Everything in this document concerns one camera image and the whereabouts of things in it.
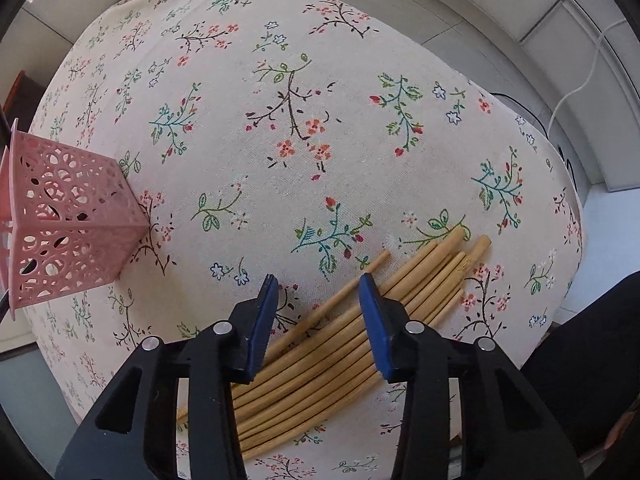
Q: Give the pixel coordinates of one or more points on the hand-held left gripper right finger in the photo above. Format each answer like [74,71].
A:
[375,330]

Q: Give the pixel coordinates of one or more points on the person's dark trousers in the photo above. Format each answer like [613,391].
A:
[590,350]

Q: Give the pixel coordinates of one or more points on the pink perforated utensil holder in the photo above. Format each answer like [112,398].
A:
[65,200]

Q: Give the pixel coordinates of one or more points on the floral tablecloth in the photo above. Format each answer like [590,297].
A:
[300,60]

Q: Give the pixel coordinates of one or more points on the brown wooden furniture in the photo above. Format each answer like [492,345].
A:
[21,92]

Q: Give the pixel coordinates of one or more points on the bundle of wooden chopsticks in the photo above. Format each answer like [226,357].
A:
[310,375]

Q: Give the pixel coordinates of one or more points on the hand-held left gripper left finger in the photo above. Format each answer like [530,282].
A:
[262,325]

